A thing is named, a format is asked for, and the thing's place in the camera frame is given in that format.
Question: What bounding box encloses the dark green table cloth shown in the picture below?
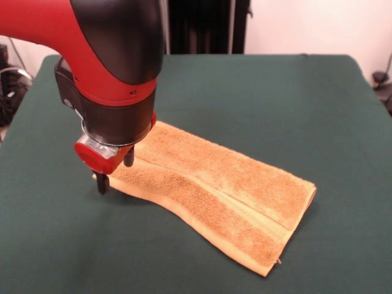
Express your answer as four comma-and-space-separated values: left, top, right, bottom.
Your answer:
0, 53, 392, 294

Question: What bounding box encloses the orange terry towel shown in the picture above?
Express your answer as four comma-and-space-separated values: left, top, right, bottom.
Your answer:
91, 121, 317, 278

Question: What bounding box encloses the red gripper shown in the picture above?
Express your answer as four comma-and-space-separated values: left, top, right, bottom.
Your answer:
73, 110, 157, 196

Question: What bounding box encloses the black equipment with cables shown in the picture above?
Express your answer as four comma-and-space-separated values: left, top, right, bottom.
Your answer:
0, 42, 34, 127

